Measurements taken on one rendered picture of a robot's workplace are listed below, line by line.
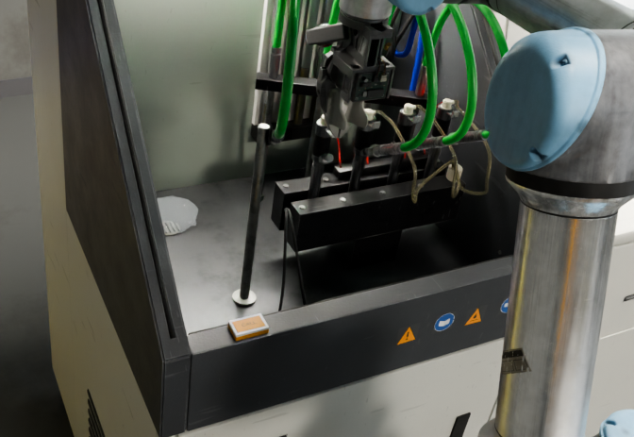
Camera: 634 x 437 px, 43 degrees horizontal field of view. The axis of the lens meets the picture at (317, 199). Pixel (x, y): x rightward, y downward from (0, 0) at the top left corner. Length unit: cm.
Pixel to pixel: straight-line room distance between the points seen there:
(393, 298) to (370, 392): 20
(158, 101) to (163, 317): 52
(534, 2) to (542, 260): 35
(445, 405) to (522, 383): 76
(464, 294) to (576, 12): 57
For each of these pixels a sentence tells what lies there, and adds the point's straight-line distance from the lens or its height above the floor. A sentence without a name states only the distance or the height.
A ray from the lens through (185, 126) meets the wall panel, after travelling 156.
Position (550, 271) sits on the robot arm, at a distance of 74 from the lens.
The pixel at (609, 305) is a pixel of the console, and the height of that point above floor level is 79.
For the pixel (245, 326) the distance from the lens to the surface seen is 115.
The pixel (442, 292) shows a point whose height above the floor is 95.
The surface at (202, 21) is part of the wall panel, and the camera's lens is 147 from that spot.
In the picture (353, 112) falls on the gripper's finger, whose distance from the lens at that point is 126.
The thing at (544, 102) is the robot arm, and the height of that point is 148.
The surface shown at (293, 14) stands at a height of 136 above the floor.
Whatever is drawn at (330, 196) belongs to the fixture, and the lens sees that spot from 139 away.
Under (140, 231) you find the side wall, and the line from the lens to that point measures 113.
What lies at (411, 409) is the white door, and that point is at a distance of 149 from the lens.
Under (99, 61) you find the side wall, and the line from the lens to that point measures 118.
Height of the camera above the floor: 176
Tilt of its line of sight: 35 degrees down
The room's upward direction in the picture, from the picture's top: 10 degrees clockwise
